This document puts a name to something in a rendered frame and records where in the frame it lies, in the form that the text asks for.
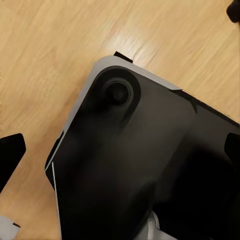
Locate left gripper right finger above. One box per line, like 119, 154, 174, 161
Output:
224, 133, 240, 173

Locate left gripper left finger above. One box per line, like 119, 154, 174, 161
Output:
0, 133, 26, 193

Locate digital camera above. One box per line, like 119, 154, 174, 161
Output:
227, 0, 240, 23

